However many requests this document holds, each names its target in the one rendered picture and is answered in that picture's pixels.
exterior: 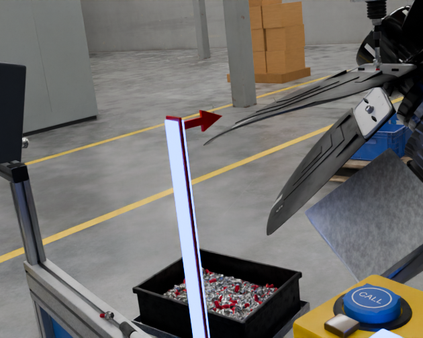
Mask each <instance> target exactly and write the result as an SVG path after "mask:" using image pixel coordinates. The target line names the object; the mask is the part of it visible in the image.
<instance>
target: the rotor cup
mask: <svg viewBox="0 0 423 338"><path fill-rule="evenodd" d="M410 7H411V5H407V6H404V7H401V8H399V9H396V10H395V11H393V12H391V13H390V14H389V15H387V16H385V17H384V18H383V19H382V22H381V25H379V31H380V32H381V39H379V53H380V58H381V59H382V64H414V65H416V66H417V68H416V69H414V70H412V71H410V72H419V73H420V75H419V76H415V77H412V78H408V79H405V80H401V81H397V82H393V83H385V84H384V86H383V87H380V89H381V90H382V91H383V92H384V93H385V94H386V95H387V96H388V97H392V98H398V97H403V99H402V101H401V103H400V104H399V107H398V110H397V118H398V119H399V120H400V121H401V122H402V123H403V124H404V125H405V126H406V127H409V126H408V125H409V122H410V119H411V118H412V117H413V116H414V115H415V114H414V112H415V111H416V109H417V108H418V107H419V106H420V104H421V103H422V102H423V34H418V33H415V32H410V31H407V30H403V29H402V25H403V23H404V20H405V17H406V15H405V14H404V13H403V12H402V11H403V10H407V11H409V9H410ZM374 31H375V27H374V28H373V29H372V30H371V31H370V32H369V33H368V34H367V36H366V37H365V39H364V40H363V42H362V43H361V45H360V47H359V50H358V52H357V57H356V61H357V64H358V66H360V65H363V64H370V63H373V60H374V59H375V57H374V56H373V55H372V54H371V53H370V52H369V51H368V50H367V49H366V48H365V45H366V44H368V45H370V47H372V49H374V51H375V40H374V39H373V32H374Z"/></svg>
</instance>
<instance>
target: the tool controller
mask: <svg viewBox="0 0 423 338"><path fill-rule="evenodd" d="M25 91H26V66H25V65H23V64H13V63H7V62H0V164H2V163H6V162H7V163H9V164H10V162H12V161H15V160H17V161H18V162H21V149H22V148H27V147H28V138H26V137H23V126H24V103H25Z"/></svg>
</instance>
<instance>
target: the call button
mask: <svg viewBox="0 0 423 338"><path fill-rule="evenodd" d="M400 297H401V296H399V295H397V294H395V293H394V292H392V291H391V290H389V289H386V288H384V287H380V286H373V285H371V284H368V283H366V284H365V285H363V286H359V287H356V288H353V289H352V290H350V291H349V292H347V293H346V294H345V295H344V297H343V298H342V299H344V300H343V301H344V312H345V314H346V316H348V317H350V318H352V319H354V320H356V321H358V322H362V323H368V324H382V323H388V322H391V321H394V320H396V319H397V318H398V317H399V316H400V313H401V302H400Z"/></svg>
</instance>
